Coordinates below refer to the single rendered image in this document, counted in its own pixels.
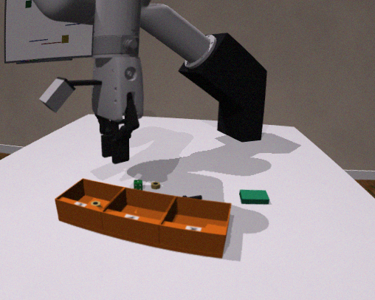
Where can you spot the green rectangular block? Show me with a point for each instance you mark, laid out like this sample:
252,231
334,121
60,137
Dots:
254,197

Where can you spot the brass hex nut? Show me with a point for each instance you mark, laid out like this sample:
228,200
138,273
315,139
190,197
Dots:
96,203
155,185

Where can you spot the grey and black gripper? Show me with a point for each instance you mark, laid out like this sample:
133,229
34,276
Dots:
121,76

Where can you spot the orange three-compartment tray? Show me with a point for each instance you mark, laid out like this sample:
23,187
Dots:
144,222

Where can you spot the black bolt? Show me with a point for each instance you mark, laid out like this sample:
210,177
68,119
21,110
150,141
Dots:
199,197

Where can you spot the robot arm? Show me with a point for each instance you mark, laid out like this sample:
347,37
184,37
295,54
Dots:
117,31

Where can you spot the green die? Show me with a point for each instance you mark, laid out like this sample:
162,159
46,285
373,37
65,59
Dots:
138,184

